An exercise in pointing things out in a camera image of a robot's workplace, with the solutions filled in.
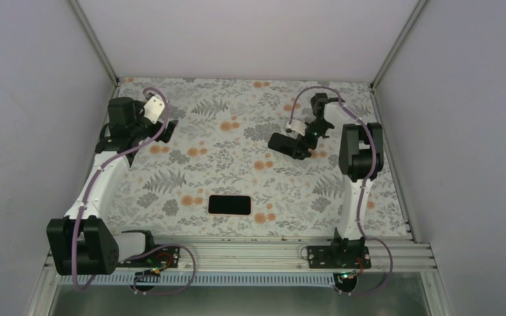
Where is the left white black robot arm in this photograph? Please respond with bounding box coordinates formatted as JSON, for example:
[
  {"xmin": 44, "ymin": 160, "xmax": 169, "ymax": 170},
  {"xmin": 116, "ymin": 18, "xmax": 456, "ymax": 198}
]
[{"xmin": 46, "ymin": 95, "xmax": 178, "ymax": 277}]

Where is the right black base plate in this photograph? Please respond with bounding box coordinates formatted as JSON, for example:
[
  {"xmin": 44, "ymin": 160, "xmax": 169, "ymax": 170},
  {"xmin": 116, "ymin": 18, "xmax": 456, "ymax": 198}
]
[{"xmin": 307, "ymin": 246, "xmax": 372, "ymax": 269}]

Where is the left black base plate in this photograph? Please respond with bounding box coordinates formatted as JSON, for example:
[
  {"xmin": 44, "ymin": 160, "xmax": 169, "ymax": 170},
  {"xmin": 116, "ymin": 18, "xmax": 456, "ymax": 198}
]
[{"xmin": 118, "ymin": 246, "xmax": 180, "ymax": 269}]

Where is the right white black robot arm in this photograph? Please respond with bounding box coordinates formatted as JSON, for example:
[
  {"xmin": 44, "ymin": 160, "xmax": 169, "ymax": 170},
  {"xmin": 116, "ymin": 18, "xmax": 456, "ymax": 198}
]
[{"xmin": 286, "ymin": 93, "xmax": 384, "ymax": 269}]

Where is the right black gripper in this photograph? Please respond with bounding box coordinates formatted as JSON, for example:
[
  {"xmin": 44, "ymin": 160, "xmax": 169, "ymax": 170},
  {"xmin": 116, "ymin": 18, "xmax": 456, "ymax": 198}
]
[{"xmin": 293, "ymin": 120, "xmax": 332, "ymax": 160}]

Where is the aluminium rail frame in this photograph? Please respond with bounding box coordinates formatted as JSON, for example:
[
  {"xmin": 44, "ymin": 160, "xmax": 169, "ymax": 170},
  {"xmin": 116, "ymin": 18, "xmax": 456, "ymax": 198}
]
[{"xmin": 155, "ymin": 236, "xmax": 437, "ymax": 273}]

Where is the floral patterned table mat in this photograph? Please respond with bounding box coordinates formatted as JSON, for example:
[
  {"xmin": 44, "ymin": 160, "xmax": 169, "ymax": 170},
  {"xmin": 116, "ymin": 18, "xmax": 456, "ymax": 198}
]
[{"xmin": 104, "ymin": 77, "xmax": 411, "ymax": 239}]

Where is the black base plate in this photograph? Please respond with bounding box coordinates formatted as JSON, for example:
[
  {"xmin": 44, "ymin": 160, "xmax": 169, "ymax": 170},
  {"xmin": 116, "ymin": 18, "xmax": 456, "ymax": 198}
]
[
  {"xmin": 118, "ymin": 246, "xmax": 180, "ymax": 269},
  {"xmin": 307, "ymin": 246, "xmax": 372, "ymax": 269}
]

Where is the black phone with pink edge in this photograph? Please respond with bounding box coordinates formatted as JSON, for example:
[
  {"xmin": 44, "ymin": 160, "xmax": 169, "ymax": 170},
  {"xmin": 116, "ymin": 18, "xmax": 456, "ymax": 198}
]
[{"xmin": 207, "ymin": 195, "xmax": 252, "ymax": 216}]

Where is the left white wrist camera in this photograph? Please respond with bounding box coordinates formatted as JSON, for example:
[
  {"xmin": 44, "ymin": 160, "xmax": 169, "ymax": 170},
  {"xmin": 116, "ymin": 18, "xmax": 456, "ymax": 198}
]
[{"xmin": 143, "ymin": 96, "xmax": 166, "ymax": 124}]

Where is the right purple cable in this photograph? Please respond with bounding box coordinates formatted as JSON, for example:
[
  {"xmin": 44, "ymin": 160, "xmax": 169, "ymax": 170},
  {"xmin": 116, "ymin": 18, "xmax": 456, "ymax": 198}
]
[{"xmin": 286, "ymin": 86, "xmax": 395, "ymax": 298}]

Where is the slotted grey cable duct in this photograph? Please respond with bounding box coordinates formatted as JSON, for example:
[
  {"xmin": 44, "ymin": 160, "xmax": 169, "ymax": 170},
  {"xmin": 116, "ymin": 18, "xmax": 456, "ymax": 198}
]
[{"xmin": 57, "ymin": 271, "xmax": 336, "ymax": 287}]

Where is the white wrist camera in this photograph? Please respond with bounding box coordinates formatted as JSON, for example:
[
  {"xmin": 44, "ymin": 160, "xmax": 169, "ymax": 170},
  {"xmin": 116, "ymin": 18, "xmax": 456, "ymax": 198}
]
[
  {"xmin": 143, "ymin": 96, "xmax": 166, "ymax": 124},
  {"xmin": 285, "ymin": 120, "xmax": 309, "ymax": 136}
]

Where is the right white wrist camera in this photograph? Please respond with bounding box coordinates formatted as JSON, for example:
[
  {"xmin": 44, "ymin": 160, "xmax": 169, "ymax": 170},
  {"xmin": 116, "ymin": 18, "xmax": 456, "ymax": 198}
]
[{"xmin": 285, "ymin": 120, "xmax": 309, "ymax": 136}]

